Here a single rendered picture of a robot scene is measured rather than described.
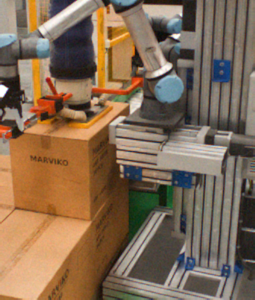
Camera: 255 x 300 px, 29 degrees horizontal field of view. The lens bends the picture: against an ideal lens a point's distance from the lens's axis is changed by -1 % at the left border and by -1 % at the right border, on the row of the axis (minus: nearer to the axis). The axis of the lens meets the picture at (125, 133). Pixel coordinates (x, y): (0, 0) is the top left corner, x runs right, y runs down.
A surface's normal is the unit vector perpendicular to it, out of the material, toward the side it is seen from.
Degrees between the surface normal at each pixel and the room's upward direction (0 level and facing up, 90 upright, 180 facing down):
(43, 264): 0
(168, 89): 97
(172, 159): 90
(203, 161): 90
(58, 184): 90
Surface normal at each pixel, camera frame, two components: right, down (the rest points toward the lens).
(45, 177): -0.31, 0.32
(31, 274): 0.00, -0.94
